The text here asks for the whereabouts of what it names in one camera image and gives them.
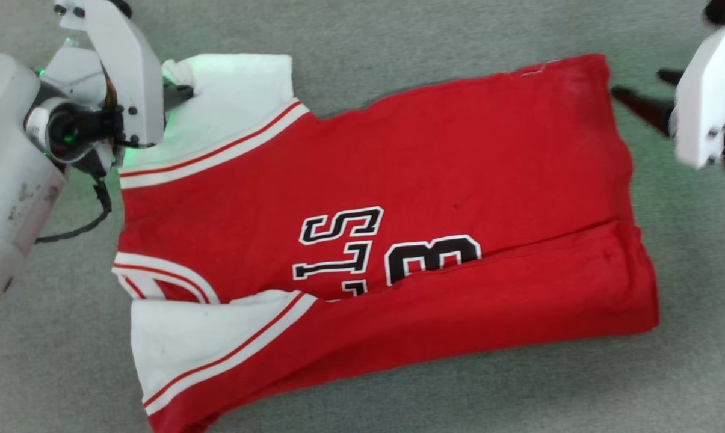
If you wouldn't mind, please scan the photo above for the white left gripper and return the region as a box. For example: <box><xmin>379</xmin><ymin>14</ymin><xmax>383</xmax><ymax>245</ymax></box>
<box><xmin>54</xmin><ymin>0</ymin><xmax>195</xmax><ymax>149</ymax></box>

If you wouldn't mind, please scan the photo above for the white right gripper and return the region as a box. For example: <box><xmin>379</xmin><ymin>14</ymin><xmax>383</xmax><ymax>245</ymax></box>
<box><xmin>610</xmin><ymin>14</ymin><xmax>725</xmax><ymax>170</ymax></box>

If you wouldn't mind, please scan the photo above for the red basketball jersey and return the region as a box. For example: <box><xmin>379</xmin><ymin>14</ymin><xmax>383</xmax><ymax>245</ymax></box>
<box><xmin>112</xmin><ymin>52</ymin><xmax>660</xmax><ymax>433</ymax></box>

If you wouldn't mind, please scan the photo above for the short black looped cable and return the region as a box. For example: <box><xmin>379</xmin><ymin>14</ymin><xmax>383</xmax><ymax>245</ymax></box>
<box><xmin>35</xmin><ymin>176</ymin><xmax>114</xmax><ymax>245</ymax></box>

